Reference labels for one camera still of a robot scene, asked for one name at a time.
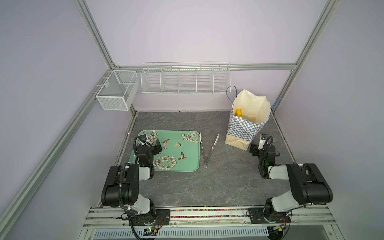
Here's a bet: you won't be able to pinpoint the checkered paper bag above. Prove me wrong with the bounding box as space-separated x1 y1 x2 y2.
225 90 277 151

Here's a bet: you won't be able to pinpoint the metal tongs with white tips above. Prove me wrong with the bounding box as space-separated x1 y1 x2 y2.
200 133 220 169

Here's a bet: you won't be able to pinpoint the yellow fake bread loaf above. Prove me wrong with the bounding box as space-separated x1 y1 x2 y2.
236 109 243 118

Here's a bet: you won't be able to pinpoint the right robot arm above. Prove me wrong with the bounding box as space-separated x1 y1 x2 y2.
247 144 333 224

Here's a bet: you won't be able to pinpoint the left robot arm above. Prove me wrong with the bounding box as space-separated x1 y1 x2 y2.
101 142 171 226

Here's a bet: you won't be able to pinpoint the green floral tray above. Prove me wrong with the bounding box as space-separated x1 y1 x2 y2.
140 130 201 172

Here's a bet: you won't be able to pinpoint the white mesh box basket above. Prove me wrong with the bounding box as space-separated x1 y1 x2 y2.
96 70 140 111

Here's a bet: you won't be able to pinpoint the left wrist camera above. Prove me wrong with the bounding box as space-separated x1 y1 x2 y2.
138 134 149 144

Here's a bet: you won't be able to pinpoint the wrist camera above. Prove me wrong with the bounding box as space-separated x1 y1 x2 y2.
138 134 149 144
258 134 269 150

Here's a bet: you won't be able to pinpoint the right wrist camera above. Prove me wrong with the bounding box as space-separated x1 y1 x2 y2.
258 134 269 150

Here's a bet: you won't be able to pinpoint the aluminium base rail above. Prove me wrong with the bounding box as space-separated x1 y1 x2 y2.
79 205 344 240

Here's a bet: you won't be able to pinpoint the white wire shelf basket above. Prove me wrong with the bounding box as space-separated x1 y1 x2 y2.
141 62 231 95

